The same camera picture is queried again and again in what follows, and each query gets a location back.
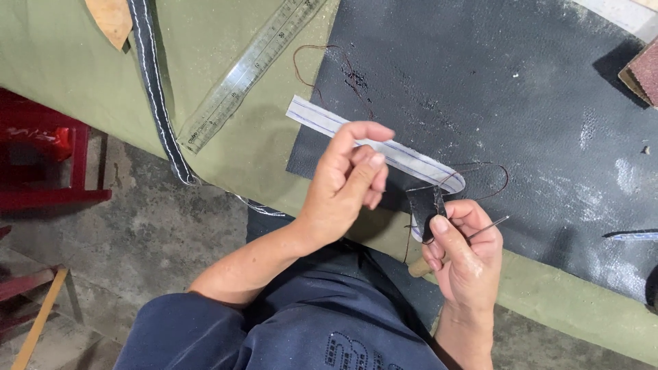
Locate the person's left hand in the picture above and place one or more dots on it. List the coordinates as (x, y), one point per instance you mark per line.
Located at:
(334, 200)

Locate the person's right hand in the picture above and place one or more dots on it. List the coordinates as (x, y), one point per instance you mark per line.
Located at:
(470, 257)

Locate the black white-backed leather strip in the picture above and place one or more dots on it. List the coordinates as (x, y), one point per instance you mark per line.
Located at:
(390, 154)

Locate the person's navy blue clothing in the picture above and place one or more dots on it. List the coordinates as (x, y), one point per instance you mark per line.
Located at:
(308, 318)

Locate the dark red thread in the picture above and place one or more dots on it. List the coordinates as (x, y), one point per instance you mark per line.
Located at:
(354, 77)

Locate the black leather sheet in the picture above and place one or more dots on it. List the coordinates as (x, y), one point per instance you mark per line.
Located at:
(488, 113)

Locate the clear plastic ruler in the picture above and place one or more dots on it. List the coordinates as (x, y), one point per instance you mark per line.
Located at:
(246, 72)

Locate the blue pen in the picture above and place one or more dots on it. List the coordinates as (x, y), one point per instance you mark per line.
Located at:
(635, 236)

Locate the sandpaper block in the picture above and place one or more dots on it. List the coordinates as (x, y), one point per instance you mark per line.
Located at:
(642, 74)

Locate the olive green table cover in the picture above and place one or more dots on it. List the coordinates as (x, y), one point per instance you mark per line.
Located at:
(92, 72)

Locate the white board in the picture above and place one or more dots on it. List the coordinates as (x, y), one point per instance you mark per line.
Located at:
(624, 15)

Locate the tan leather piece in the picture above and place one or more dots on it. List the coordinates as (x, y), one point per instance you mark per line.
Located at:
(110, 20)

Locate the yellow wooden stick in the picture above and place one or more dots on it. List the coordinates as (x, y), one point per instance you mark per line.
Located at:
(38, 318)

